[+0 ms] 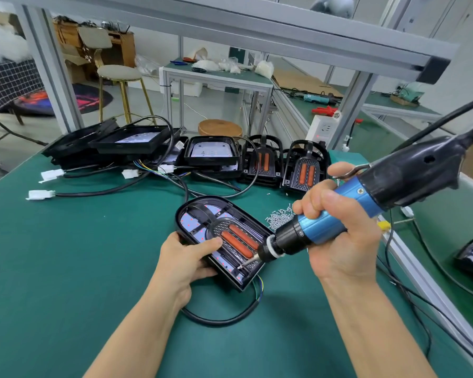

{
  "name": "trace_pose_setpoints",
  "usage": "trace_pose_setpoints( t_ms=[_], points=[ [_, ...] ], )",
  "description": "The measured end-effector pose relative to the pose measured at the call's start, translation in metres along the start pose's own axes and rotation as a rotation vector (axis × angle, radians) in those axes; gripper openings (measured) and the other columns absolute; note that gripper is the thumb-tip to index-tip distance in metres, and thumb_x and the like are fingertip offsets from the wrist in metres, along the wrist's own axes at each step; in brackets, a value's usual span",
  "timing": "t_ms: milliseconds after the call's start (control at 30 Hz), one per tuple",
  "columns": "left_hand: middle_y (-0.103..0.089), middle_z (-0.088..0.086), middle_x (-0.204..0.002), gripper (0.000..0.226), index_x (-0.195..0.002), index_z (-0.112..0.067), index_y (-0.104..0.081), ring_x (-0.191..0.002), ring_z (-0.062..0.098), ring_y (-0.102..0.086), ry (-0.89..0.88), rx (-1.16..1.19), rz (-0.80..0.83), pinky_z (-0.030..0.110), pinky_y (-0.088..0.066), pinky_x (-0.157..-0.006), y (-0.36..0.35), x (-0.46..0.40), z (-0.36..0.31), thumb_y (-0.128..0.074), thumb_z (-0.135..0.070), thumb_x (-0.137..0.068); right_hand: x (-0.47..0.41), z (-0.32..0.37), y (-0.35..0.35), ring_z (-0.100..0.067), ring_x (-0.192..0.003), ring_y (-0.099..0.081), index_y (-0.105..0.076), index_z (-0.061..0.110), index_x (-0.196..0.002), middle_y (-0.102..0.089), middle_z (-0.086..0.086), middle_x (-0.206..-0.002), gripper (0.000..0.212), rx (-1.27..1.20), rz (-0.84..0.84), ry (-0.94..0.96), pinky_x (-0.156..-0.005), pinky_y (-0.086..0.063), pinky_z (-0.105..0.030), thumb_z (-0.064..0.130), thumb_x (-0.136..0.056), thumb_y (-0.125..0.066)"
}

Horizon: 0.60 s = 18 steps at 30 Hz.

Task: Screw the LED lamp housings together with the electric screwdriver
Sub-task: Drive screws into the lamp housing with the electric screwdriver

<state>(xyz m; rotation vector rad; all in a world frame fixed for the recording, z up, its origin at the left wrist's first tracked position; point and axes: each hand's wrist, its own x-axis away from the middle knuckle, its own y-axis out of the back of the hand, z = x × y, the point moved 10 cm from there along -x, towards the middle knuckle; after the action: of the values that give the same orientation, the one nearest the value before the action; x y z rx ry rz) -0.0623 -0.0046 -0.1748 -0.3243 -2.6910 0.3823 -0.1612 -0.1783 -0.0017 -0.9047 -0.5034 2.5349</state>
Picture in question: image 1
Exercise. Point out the black cover orange strips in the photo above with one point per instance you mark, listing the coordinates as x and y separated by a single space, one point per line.
262 163
306 173
236 240

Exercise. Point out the round beige stool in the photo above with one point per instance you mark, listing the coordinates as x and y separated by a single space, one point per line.
120 72

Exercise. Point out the white crumpled bag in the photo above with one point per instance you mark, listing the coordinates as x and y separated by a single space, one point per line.
264 70

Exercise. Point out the aluminium shelf frame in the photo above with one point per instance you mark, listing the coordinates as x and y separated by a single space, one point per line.
260 27

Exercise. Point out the teal hand tool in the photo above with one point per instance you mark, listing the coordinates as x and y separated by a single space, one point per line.
319 98

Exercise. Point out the green workbench white legs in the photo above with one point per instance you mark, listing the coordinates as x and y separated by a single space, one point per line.
410 106

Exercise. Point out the heap of small silver screws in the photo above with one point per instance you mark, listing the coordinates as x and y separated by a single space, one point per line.
282 218

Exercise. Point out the blue black electric screwdriver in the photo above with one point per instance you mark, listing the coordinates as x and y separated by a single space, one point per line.
414 173

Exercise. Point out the stack of unassembled lamp housings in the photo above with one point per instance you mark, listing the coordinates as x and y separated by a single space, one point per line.
130 141

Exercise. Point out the white plastic bags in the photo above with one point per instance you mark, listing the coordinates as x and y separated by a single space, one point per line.
4 44

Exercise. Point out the round brown wooden stool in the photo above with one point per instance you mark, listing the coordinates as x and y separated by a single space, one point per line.
221 127

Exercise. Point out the white handheld device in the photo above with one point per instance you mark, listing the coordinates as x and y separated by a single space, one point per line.
333 4

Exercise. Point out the black checked cloth table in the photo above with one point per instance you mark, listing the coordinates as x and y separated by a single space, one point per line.
12 82

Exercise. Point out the small green workbench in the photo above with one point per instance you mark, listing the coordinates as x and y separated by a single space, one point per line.
217 74

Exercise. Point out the person's right hand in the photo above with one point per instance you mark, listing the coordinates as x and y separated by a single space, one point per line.
351 240

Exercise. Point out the person's left hand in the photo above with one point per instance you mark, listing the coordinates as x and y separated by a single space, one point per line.
181 267

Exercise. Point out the yellow plug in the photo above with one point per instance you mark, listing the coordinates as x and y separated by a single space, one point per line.
384 226

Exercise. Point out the red tool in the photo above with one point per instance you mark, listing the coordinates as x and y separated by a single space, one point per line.
325 111

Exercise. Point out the white power strip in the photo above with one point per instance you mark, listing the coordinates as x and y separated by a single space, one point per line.
323 128

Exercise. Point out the colourful round rug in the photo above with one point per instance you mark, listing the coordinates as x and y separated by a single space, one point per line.
63 100

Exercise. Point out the teal power supply box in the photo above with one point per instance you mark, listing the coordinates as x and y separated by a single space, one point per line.
348 159

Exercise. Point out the brown wooden cabinet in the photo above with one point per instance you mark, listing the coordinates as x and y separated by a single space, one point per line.
122 47

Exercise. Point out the person's left forearm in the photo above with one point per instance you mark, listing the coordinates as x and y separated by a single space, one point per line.
134 342

